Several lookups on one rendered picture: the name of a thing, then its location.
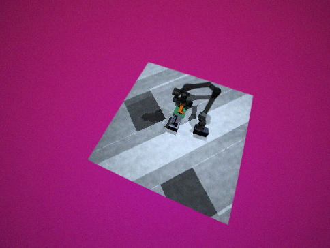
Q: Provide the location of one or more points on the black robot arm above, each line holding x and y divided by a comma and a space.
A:
184, 94

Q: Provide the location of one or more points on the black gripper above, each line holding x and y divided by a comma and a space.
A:
183, 101

